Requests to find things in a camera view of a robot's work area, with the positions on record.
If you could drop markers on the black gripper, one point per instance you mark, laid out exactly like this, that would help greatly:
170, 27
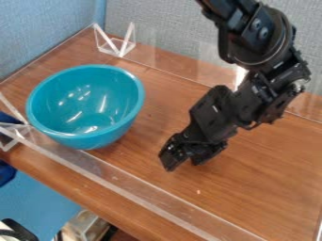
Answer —
200, 141

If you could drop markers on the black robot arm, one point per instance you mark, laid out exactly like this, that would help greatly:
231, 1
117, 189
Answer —
255, 41

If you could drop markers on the blue plastic bowl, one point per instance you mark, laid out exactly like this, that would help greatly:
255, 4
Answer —
84, 106

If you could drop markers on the clear acrylic front barrier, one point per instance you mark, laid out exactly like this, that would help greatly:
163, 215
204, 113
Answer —
151, 197

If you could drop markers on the clear acrylic barrier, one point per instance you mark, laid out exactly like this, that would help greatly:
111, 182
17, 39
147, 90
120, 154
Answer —
151, 197
210, 74

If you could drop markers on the clear acrylic back barrier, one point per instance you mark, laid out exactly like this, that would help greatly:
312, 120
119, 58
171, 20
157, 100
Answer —
210, 74

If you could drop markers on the clear box under table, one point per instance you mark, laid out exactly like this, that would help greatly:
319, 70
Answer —
84, 227

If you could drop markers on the black object bottom left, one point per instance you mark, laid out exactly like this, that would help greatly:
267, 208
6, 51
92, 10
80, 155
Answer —
13, 232

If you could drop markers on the clear acrylic corner bracket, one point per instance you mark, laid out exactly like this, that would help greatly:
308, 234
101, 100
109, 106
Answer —
112, 46

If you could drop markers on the clear acrylic left bracket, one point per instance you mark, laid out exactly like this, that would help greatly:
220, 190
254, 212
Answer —
13, 125

